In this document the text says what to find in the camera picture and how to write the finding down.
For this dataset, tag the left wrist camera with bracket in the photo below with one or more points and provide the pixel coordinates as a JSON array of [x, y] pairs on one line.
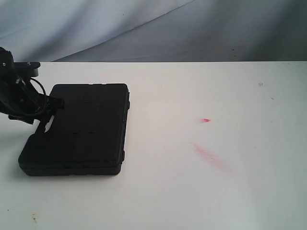
[[27, 69]]

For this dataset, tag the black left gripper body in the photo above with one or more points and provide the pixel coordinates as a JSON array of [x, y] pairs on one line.
[[22, 99]]

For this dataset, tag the black plastic tool case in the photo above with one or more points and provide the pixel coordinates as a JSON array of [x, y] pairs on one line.
[[85, 138]]

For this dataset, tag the white backdrop cloth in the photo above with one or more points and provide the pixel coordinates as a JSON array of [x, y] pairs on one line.
[[154, 30]]

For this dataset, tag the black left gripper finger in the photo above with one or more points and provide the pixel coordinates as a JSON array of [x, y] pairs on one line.
[[54, 104]]

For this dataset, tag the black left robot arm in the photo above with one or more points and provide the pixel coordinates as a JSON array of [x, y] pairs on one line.
[[7, 69]]

